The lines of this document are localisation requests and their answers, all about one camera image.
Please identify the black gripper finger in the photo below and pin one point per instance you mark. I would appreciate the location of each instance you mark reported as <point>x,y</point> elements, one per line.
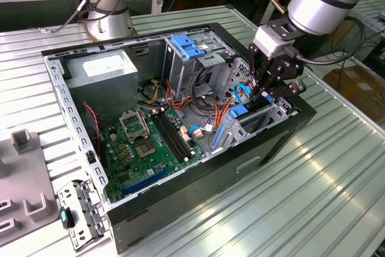
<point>288,90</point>
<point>257,70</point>

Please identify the hard disk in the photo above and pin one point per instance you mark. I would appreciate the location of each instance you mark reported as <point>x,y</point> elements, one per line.
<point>239,112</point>

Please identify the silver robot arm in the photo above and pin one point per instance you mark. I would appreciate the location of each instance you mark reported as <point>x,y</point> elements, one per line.
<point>325,4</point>

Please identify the grey metal disk bay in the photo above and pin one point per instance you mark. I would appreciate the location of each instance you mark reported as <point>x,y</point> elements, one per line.
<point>231,132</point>

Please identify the brown cardboard box with labels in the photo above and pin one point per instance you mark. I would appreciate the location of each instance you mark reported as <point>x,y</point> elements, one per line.
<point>355,85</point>

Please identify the grey metal drive cage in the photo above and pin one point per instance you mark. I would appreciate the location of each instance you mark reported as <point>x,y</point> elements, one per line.
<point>183,73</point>

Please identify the blue drive cage latch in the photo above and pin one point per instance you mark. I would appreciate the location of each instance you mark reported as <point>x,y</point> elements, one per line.
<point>186,47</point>

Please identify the black RAM slot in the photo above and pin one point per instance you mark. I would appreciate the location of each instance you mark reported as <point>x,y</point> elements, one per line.
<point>173,136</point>
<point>166,136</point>
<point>177,136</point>
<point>170,136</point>

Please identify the metal slat side table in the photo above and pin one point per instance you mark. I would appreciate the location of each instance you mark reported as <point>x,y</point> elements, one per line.
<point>373,7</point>

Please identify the green motherboard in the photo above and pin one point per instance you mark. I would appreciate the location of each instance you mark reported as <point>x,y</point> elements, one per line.
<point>162,160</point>

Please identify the black open PC case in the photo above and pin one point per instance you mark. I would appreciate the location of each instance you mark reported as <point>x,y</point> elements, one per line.
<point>195,187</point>

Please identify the CPU socket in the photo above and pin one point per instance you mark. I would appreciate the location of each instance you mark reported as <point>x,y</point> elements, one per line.
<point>144,148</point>

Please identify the grey power supply unit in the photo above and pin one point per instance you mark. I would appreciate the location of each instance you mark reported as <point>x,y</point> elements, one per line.
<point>102,88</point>

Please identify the blue expansion slot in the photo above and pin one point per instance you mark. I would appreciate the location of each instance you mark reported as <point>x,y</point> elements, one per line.
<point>144,182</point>

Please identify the black blue-tipped latch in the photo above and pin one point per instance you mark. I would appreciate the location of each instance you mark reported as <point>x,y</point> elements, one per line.
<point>63,217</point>

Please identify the grey parts rack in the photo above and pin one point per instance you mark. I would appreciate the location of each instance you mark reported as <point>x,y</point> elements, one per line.
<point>27,175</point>

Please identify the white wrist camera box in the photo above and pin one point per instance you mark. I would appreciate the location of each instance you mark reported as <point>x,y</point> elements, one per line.
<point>269,41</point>

